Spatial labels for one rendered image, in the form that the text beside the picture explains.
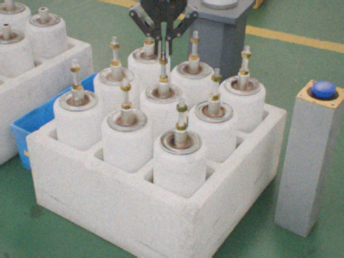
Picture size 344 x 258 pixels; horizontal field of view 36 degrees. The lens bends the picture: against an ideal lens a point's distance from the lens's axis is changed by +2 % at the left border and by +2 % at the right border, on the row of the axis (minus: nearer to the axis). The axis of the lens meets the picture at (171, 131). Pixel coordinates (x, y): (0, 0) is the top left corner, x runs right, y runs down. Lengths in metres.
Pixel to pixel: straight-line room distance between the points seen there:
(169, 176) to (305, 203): 0.30
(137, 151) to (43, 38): 0.50
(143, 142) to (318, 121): 0.31
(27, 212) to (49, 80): 0.34
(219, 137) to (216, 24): 0.40
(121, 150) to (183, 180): 0.13
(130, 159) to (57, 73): 0.45
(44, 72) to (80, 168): 0.37
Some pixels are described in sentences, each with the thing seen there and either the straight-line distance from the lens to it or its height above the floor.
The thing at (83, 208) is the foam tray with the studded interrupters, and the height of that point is 0.06.
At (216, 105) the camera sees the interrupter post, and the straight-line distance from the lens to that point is 0.99.
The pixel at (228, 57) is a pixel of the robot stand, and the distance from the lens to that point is 1.35.
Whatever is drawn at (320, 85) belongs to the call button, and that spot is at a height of 0.33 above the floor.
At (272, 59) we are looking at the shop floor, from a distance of 1.77.
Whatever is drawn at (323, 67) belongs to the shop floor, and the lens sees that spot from 1.76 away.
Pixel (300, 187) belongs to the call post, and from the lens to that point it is 1.06.
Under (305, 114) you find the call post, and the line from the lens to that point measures 0.97.
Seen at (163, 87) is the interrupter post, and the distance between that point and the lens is 1.04.
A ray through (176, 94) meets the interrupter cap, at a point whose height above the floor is 0.25.
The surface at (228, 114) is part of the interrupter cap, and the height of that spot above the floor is 0.25.
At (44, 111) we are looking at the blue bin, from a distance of 1.30.
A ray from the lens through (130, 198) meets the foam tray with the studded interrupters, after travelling 0.97.
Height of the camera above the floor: 0.80
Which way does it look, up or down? 35 degrees down
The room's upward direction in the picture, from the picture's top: 1 degrees clockwise
